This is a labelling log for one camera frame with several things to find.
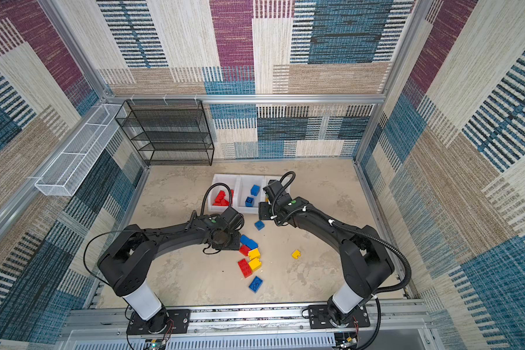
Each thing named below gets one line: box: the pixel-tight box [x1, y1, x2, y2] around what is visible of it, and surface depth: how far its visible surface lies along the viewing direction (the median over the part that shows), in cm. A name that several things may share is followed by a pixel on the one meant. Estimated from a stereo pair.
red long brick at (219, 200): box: [212, 189, 230, 207], surface depth 104 cm
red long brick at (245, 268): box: [237, 258, 254, 279], surface depth 85 cm
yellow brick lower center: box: [248, 257, 262, 272], surface depth 86 cm
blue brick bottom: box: [248, 275, 264, 294], surface depth 82 cm
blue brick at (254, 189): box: [250, 184, 261, 197], surface depth 108 cm
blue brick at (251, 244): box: [245, 239, 259, 251], surface depth 91 cm
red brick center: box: [239, 244, 251, 257], surface depth 89 cm
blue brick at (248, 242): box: [239, 234, 256, 249], surface depth 91 cm
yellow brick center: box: [247, 247, 261, 261], surface depth 88 cm
